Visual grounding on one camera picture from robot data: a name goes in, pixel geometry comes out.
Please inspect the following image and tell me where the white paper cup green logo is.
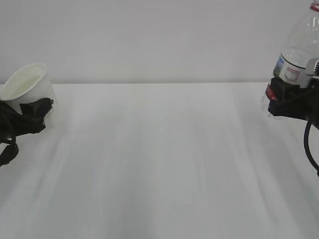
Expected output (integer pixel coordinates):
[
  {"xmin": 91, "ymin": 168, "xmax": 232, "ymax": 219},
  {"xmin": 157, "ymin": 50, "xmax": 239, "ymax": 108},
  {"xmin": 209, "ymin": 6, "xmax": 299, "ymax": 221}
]
[{"xmin": 0, "ymin": 63, "xmax": 57, "ymax": 128}]

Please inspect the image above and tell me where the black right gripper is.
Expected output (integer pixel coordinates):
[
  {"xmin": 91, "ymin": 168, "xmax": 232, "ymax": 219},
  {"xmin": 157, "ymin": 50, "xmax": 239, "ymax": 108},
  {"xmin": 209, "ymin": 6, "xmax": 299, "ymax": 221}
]
[{"xmin": 267, "ymin": 77, "xmax": 319, "ymax": 120}]

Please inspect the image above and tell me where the clear water bottle red label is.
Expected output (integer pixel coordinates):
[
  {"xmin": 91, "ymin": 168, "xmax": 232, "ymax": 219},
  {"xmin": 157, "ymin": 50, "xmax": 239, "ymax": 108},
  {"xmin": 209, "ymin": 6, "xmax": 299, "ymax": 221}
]
[{"xmin": 261, "ymin": 0, "xmax": 319, "ymax": 119}]

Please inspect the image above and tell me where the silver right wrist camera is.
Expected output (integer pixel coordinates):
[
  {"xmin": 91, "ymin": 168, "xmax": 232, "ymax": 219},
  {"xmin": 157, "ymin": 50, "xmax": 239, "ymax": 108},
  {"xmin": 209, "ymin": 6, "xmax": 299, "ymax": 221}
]
[{"xmin": 305, "ymin": 58, "xmax": 319, "ymax": 77}]

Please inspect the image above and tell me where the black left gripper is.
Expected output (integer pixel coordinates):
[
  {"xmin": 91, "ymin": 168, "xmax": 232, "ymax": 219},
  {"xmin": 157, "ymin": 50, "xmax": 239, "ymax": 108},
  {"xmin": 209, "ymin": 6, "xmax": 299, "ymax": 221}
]
[{"xmin": 0, "ymin": 98, "xmax": 54, "ymax": 142}]

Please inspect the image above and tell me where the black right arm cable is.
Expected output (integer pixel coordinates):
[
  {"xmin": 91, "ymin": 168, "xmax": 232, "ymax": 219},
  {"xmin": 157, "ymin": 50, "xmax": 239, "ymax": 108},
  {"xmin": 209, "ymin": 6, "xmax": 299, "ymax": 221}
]
[{"xmin": 303, "ymin": 117, "xmax": 319, "ymax": 178}]

